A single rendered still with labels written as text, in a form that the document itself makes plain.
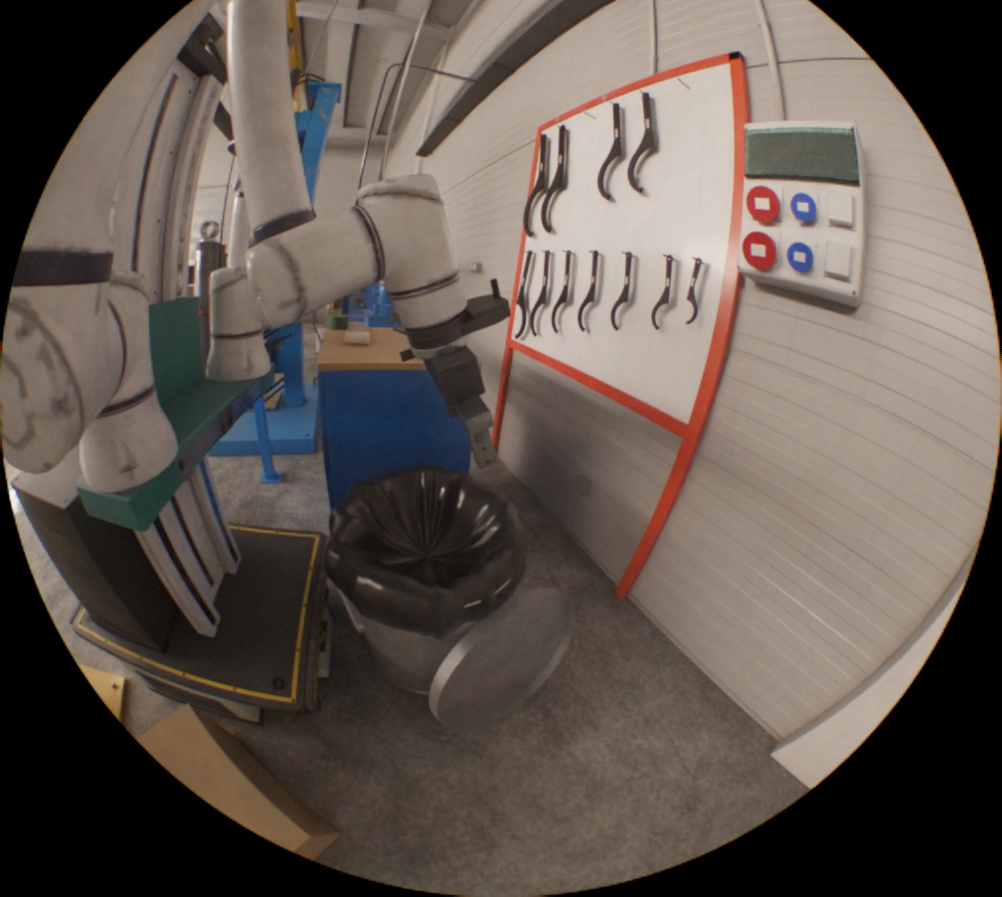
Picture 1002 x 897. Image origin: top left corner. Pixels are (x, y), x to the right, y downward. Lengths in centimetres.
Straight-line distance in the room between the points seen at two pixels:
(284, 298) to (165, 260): 64
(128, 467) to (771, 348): 147
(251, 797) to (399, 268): 108
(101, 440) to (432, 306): 49
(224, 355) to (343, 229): 64
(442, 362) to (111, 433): 47
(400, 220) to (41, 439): 39
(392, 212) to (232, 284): 61
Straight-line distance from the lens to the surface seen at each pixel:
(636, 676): 150
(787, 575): 128
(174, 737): 114
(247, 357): 92
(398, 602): 73
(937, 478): 116
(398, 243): 34
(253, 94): 51
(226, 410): 79
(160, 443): 58
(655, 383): 134
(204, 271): 299
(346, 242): 32
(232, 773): 104
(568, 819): 128
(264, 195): 46
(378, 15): 845
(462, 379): 37
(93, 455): 58
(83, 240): 37
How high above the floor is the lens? 123
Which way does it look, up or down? 19 degrees down
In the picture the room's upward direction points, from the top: 9 degrees clockwise
